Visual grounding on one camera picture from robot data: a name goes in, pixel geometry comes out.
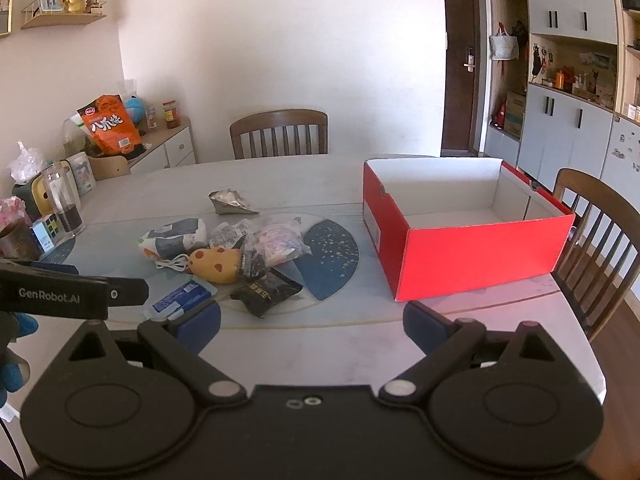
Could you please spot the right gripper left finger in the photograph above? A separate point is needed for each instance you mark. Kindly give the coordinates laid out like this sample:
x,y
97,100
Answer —
x,y
175,345

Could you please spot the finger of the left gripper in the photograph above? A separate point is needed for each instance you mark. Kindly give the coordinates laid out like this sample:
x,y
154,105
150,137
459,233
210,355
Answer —
x,y
127,292

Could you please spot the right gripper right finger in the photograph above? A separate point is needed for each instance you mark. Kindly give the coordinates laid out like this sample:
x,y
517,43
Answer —
x,y
448,347

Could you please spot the white blue tissue pack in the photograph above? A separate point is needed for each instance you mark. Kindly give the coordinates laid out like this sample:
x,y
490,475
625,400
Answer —
x,y
174,239

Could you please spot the yellow spotted plush toy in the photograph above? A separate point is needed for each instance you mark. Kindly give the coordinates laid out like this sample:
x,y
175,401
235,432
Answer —
x,y
217,265

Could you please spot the black snack packet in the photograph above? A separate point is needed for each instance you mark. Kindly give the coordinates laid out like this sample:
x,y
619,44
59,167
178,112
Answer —
x,y
271,289

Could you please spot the white printed snack packet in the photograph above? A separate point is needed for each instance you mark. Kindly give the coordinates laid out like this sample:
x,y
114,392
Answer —
x,y
228,235

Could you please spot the silver foil snack bag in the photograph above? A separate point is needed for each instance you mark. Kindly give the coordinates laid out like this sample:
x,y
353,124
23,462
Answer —
x,y
229,201

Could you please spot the purple clear snack bag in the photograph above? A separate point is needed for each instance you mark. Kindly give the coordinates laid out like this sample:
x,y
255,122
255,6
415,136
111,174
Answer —
x,y
280,242

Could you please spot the clear bag black contents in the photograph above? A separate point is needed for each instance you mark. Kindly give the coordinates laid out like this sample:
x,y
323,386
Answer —
x,y
253,259

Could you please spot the blue gloved left hand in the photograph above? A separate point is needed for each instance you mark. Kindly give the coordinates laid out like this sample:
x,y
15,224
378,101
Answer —
x,y
15,371

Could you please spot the small colourful cube box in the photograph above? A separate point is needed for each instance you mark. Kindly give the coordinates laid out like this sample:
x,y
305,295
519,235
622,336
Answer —
x,y
48,232

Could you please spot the white yellow kettle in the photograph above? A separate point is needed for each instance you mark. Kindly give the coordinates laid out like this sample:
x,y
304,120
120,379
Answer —
x,y
34,195

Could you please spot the red cardboard box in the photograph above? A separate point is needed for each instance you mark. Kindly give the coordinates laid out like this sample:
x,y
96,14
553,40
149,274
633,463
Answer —
x,y
446,225

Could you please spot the printed white cup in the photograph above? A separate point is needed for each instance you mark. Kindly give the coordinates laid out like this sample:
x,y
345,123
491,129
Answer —
x,y
82,171

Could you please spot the wooden basket on sideboard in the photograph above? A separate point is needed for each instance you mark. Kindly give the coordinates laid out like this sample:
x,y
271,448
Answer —
x,y
109,167

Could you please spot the white drawer sideboard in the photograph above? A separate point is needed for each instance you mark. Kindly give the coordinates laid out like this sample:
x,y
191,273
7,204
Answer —
x,y
166,148

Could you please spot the orange snack bag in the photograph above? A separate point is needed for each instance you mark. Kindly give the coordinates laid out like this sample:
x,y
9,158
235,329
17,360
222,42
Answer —
x,y
110,126

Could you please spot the right wooden chair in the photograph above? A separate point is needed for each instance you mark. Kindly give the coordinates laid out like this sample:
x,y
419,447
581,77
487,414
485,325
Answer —
x,y
600,260

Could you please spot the wooden chair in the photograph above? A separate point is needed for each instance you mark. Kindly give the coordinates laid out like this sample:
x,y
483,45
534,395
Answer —
x,y
280,133
600,260

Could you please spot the blue globe toy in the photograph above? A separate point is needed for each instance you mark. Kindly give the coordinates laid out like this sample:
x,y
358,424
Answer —
x,y
135,109

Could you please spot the sauce jar red lid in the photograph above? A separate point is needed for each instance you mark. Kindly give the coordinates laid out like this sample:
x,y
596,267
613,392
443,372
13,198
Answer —
x,y
171,114

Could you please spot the far wooden chair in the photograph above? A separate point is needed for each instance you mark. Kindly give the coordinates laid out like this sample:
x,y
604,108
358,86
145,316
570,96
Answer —
x,y
280,133

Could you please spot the hanging tote bag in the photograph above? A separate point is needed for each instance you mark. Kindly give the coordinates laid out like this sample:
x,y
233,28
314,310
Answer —
x,y
503,46

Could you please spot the brown entrance door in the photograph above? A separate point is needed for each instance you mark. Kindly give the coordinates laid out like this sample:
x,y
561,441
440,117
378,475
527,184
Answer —
x,y
461,92

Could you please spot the wall shelf with ornament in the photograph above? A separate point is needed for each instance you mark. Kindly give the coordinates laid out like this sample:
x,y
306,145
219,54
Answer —
x,y
50,13

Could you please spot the white wall cabinet unit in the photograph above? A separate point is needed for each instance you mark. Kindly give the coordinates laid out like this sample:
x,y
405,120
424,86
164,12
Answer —
x,y
579,70

